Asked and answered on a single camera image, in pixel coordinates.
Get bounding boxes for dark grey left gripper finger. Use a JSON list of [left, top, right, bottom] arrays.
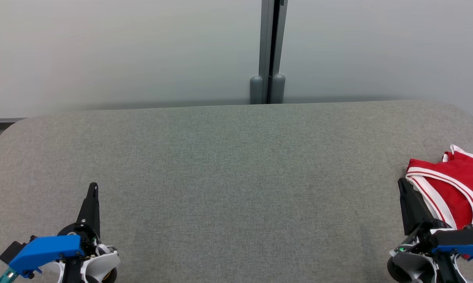
[[77, 182, 101, 237]]

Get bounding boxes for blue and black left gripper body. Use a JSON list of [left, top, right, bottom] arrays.
[[8, 222, 101, 276]]

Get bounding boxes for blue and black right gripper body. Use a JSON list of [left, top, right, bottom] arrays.
[[401, 220, 473, 262]]

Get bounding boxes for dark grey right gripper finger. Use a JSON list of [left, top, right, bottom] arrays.
[[398, 177, 438, 236]]

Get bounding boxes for red and white jersey shirt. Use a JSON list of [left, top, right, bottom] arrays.
[[405, 151, 473, 232]]

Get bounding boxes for red shorts with white trim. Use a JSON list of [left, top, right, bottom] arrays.
[[442, 144, 473, 162]]

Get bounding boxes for green left camera connector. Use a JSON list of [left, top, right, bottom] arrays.
[[0, 267, 18, 283]]

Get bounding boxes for grey rounded post cap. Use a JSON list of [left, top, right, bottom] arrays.
[[250, 75, 263, 105], [272, 74, 286, 104]]

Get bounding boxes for grey vertical door post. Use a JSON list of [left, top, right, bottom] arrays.
[[260, 0, 289, 105]]

